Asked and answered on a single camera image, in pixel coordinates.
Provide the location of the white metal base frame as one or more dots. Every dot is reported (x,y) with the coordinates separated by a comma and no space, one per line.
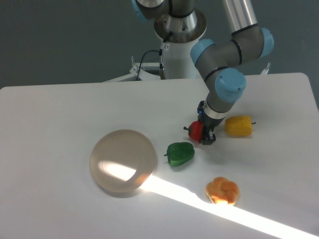
(149,72)

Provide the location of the braided toy bread bun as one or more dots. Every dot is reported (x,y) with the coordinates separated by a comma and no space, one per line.
(222,190)

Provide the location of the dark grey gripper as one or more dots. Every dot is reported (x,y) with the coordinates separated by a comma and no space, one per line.
(210,120)

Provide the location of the red toy pepper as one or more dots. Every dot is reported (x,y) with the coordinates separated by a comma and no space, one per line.
(195,130)

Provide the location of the beige round plate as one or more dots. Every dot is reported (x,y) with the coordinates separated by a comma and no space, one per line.
(122,161)

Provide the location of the green toy pepper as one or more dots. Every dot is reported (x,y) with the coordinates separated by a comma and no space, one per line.
(179,153)

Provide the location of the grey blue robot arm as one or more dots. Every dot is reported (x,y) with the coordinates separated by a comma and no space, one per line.
(217,63)

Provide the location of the yellow toy pepper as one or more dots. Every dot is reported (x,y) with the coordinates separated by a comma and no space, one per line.
(239,126)

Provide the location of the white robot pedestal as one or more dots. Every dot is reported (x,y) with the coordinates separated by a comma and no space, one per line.
(178,36)

